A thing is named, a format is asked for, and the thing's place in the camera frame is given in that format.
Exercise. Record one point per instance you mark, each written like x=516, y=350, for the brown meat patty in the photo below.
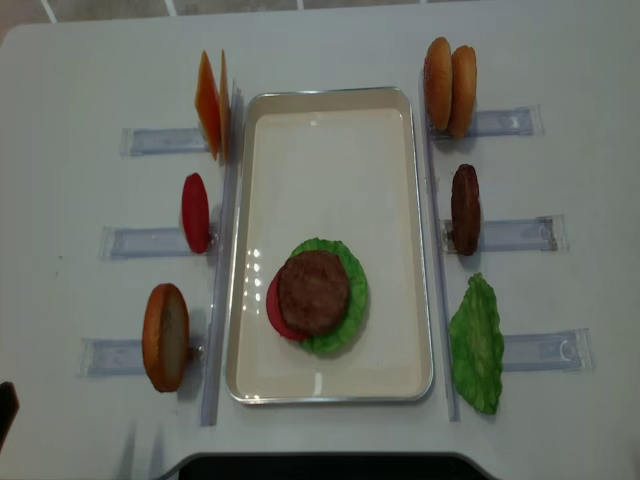
x=465, y=210
x=313, y=292

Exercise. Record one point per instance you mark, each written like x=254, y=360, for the red tomato slice on tray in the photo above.
x=274, y=313

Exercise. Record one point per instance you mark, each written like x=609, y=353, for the green lettuce leaf on tray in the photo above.
x=341, y=337

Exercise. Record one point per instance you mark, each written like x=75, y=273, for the upright red tomato slice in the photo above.
x=195, y=214

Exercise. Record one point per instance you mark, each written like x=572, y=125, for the left orange cheese slice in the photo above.
x=207, y=105

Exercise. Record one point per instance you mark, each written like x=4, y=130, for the upright green lettuce leaf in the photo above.
x=477, y=347

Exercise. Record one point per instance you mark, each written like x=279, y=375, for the clear holder for tomato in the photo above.
x=130, y=243

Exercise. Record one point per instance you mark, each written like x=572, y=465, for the clear holder for cheese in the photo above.
x=143, y=142

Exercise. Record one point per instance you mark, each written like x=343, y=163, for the clear holder for patties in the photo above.
x=543, y=233

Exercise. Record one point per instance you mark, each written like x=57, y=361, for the clear holder for lettuce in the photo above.
x=568, y=350

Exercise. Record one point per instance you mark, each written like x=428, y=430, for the white rectangular metal tray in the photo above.
x=335, y=165

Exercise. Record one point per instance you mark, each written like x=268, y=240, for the upright bun half front left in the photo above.
x=165, y=338

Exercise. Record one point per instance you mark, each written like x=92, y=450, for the upright bun half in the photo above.
x=165, y=338
x=464, y=84
x=437, y=76

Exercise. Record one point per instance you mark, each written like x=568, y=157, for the right upright bun half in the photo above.
x=464, y=84

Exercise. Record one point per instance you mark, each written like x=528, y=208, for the clear holder for buns right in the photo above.
x=520, y=121

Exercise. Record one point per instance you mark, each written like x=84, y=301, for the black base at bottom edge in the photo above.
x=330, y=466

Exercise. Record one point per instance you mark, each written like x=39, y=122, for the clear holder for bun left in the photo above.
x=111, y=358

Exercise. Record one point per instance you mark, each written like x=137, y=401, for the dark object at left edge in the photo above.
x=9, y=406

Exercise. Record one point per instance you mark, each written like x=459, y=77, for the left long clear acrylic rail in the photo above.
x=224, y=256

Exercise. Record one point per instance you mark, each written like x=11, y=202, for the long clear acrylic rail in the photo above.
x=224, y=256
x=453, y=403

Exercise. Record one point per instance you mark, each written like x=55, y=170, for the right long clear acrylic rail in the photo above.
x=453, y=403

